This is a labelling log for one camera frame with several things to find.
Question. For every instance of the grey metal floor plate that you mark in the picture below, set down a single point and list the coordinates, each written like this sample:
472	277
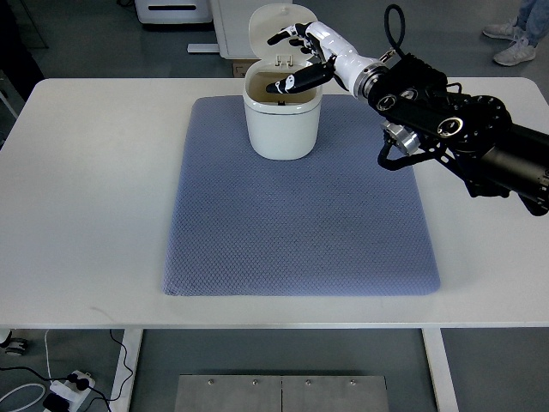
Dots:
281	393

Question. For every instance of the white sneaker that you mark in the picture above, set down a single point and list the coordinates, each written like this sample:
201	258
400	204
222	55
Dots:
519	52
508	30

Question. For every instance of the blue quilted mat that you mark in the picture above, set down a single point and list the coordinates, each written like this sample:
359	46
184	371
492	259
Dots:
333	223

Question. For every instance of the white appliance with slot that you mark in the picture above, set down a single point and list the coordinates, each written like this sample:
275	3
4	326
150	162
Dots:
159	13

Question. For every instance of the cardboard box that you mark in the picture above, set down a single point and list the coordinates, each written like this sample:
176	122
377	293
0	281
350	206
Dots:
241	66

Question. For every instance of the left white table leg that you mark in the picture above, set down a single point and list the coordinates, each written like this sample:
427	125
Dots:
125	376

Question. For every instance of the white trash bin open lid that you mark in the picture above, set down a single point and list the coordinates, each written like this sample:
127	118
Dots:
280	126

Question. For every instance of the white power strip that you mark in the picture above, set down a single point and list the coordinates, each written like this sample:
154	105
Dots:
70	393

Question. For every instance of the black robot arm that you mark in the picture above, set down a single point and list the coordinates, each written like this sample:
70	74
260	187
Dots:
473	136

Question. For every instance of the right white table leg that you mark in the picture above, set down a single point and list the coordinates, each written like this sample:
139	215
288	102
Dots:
442	384

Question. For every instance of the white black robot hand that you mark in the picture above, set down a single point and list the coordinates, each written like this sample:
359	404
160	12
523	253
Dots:
338	60

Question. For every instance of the white table leg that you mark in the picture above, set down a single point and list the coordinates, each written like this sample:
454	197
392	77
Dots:
442	384
125	376

